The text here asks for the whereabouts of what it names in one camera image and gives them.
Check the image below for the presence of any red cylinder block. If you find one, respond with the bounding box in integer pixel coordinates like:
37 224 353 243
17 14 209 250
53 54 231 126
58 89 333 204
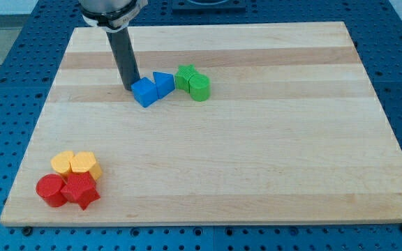
36 174 68 208

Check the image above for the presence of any red star block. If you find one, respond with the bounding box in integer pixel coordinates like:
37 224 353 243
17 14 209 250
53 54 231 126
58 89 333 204
61 172 101 211

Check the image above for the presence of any blue triangle block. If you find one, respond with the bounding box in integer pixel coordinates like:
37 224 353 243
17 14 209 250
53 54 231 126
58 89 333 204
153 72 175 99

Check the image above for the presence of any blue cube block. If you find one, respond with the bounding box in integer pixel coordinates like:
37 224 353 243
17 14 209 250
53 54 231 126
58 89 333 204
131 77 158 108

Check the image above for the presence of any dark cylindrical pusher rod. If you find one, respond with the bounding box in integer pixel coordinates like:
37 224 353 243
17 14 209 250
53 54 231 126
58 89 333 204
107 28 140 91

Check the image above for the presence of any green cylinder block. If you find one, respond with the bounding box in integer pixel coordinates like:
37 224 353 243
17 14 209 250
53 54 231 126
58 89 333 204
188 73 211 102

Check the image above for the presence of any yellow hexagon block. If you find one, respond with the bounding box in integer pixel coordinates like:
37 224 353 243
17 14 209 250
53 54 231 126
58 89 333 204
70 151 103 181

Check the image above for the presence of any wooden board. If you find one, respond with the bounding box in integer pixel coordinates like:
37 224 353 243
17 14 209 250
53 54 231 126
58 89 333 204
0 22 402 227

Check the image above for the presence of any green star block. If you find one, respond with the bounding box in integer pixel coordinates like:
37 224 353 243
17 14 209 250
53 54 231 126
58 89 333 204
174 64 198 93

